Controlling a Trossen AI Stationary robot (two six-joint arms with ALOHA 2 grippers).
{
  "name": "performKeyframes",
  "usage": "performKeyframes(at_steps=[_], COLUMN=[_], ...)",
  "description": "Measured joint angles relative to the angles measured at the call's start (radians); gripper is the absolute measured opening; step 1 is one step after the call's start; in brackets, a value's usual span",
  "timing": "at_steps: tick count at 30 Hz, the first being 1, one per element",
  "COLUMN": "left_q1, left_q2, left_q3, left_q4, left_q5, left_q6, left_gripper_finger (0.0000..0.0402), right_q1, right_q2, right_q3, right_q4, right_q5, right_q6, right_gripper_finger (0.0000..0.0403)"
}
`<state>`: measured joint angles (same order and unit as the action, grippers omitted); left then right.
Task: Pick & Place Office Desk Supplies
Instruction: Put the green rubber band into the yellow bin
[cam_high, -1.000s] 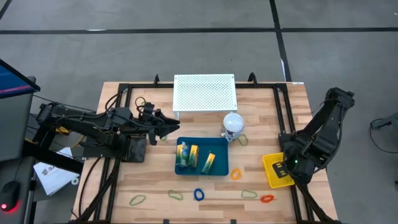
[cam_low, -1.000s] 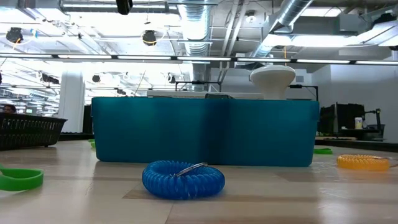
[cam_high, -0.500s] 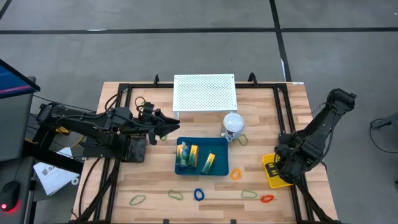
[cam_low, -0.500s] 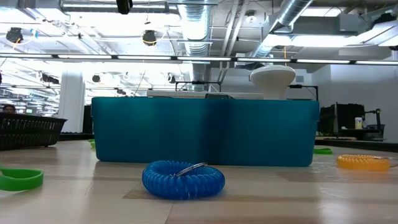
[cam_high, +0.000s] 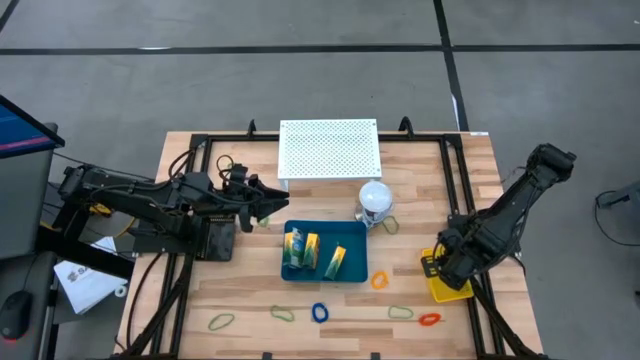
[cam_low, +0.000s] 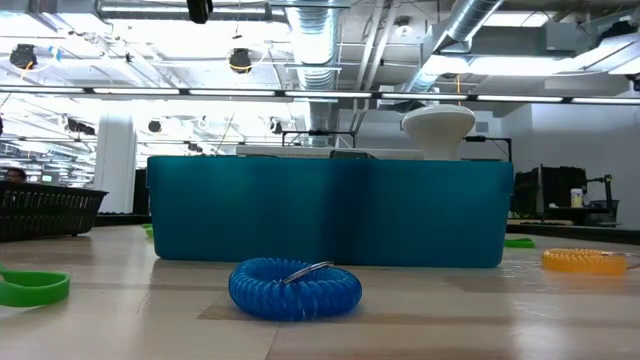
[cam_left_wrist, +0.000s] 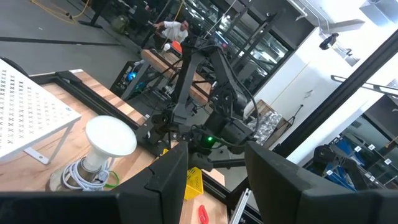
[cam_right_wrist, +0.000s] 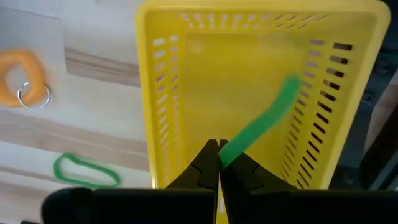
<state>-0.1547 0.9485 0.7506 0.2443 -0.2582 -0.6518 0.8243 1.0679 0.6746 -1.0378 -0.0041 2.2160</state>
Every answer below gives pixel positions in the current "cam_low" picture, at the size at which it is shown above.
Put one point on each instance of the orange coil wristband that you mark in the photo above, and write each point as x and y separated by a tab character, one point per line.
580	262

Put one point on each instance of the black mesh basket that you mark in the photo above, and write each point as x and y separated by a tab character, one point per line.
45	210

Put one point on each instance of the teal plastic bin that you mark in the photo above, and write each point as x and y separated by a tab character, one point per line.
325	215

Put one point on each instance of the black background gantry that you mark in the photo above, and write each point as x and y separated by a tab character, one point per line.
320	132
495	138

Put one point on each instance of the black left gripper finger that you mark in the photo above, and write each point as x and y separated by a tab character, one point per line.
200	10

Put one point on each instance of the blue coil wristband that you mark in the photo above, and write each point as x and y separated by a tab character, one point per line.
260	295

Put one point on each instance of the background desk with monitors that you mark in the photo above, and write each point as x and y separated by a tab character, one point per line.
560	185

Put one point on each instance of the silver round ceiling duct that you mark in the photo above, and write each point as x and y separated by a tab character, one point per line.
315	50

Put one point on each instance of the white canister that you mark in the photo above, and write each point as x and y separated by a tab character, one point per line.
577	197

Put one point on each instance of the silver slanted ceiling duct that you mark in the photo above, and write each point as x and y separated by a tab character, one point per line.
470	20

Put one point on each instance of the grey ceiling beam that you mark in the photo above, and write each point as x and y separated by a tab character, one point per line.
150	12

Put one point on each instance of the black ceiling spotlight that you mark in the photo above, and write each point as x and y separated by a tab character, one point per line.
23	56
240	60

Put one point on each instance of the person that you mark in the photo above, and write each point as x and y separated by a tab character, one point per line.
15	175

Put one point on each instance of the long ceiling light strip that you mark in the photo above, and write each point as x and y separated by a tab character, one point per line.
225	92

